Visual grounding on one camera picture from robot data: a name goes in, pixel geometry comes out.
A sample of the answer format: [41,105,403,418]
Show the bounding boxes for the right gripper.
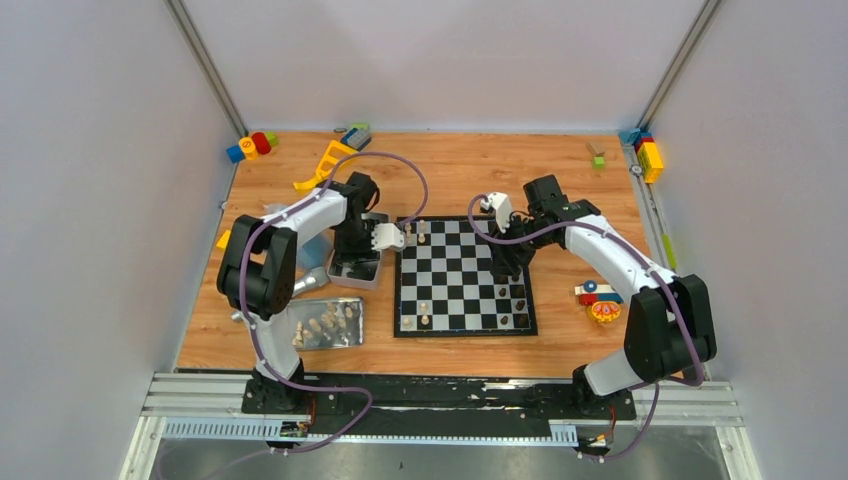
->
[486,213,554,276]

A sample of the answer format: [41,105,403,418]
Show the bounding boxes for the tin box with dark pieces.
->
[326,213,389,290]

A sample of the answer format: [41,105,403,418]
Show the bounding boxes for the black silver chess board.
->
[394,216,538,338]

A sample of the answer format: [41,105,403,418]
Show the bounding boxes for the tin lid with light pieces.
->
[289,297,365,351]

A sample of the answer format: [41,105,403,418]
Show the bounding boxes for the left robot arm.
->
[216,172,380,413]

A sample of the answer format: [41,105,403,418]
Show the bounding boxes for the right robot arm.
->
[470,175,717,418]

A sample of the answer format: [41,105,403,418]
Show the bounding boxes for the blue plastic bag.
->
[296,232,333,271]

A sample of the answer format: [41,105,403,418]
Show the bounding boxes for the silver microphone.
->
[292,267,330,298]

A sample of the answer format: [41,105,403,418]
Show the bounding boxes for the yellow toy saw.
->
[293,140,357,195]

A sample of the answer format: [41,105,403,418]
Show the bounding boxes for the blue green toy block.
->
[340,123,372,151]

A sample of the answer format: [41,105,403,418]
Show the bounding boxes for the colourful toy car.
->
[574,280,624,324]

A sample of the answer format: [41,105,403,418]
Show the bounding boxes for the small yellow block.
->
[216,230,231,250]

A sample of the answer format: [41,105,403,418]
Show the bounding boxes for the colourful toy blocks left corner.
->
[225,131,279,164]

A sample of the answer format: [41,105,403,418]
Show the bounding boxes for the colourful toy blocks corner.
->
[618,129,664,184]
[225,131,279,164]

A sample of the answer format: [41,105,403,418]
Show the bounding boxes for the colourful toy blocks right corner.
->
[618,129,664,184]

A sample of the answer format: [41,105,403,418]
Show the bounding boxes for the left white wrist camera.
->
[371,223,406,251]

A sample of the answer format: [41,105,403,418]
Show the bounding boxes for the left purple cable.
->
[237,151,431,458]

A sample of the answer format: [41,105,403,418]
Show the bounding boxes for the purple cable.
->
[466,193,707,463]
[237,151,431,458]

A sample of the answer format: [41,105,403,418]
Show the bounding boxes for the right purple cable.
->
[466,193,707,463]

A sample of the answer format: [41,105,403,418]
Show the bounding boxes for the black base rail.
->
[241,373,636,437]

